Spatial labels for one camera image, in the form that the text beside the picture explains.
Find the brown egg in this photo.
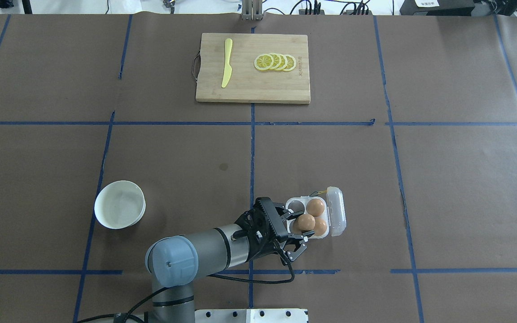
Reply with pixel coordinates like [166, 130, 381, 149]
[306, 198, 326, 218]
[294, 214, 315, 231]
[313, 216, 328, 237]

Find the bamboo cutting board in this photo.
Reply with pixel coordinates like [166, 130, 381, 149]
[196, 33, 311, 105]

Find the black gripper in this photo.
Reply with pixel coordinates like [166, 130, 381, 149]
[234, 197, 307, 263]

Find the clear plastic egg box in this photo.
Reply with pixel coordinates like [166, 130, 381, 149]
[283, 186, 347, 239]

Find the yellow plastic knife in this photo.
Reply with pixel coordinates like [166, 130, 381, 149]
[221, 38, 233, 88]

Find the lemon slice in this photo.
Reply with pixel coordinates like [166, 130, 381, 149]
[282, 54, 296, 72]
[269, 52, 283, 71]
[275, 54, 288, 71]
[253, 54, 275, 71]

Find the black box with label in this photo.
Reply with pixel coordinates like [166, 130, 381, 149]
[399, 0, 475, 16]

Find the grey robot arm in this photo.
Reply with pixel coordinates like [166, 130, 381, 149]
[138, 197, 314, 323]

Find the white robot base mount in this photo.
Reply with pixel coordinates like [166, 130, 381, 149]
[195, 308, 309, 323]

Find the metal bracket at table edge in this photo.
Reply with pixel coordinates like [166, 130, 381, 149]
[241, 0, 264, 21]

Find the white paper bowl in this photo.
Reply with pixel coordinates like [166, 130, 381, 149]
[94, 180, 146, 230]

